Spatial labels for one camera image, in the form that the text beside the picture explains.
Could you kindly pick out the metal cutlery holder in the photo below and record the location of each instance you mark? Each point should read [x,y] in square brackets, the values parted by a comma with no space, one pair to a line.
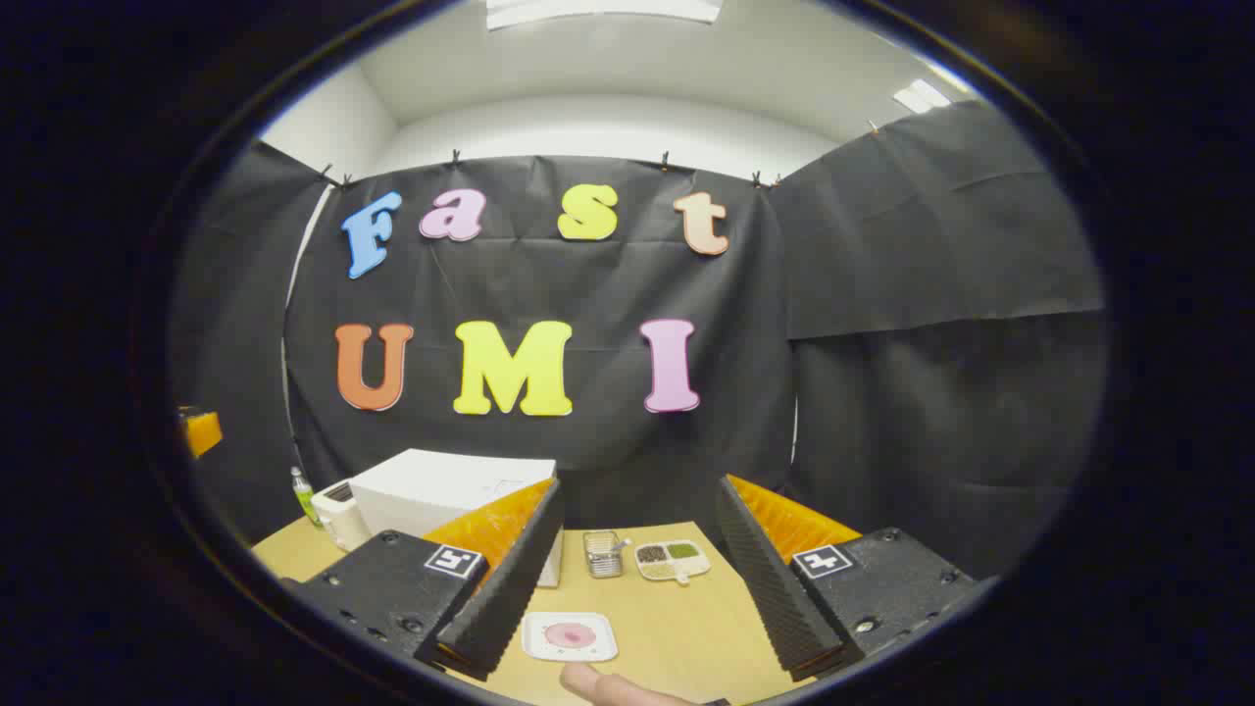
[603,559]

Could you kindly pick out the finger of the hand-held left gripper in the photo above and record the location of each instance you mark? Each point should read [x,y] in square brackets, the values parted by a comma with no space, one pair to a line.
[203,433]

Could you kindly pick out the white microwave oven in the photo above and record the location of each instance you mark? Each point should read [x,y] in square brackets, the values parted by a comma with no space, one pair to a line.
[441,485]

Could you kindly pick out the white divided condiment dish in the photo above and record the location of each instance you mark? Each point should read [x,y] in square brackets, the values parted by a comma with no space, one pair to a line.
[672,561]

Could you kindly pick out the small ceiling light panel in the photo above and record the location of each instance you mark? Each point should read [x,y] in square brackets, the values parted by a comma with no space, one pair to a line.
[922,96]

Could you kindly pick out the pink meat slice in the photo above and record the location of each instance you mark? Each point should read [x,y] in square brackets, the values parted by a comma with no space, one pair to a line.
[571,635]

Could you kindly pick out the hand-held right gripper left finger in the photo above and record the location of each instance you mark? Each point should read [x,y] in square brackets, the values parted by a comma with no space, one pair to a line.
[510,588]

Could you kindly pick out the white toaster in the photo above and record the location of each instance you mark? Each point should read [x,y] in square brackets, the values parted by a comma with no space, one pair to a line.
[338,515]

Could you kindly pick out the green plastic bottle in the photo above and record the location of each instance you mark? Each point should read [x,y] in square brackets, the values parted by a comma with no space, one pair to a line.
[304,495]

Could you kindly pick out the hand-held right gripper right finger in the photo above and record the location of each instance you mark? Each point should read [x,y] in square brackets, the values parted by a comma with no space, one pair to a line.
[775,598]

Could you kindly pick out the large ceiling light panel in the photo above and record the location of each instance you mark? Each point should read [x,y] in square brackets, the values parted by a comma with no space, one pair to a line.
[598,10]

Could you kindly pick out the white square plate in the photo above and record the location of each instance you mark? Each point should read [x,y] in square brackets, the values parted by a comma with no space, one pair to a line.
[541,628]

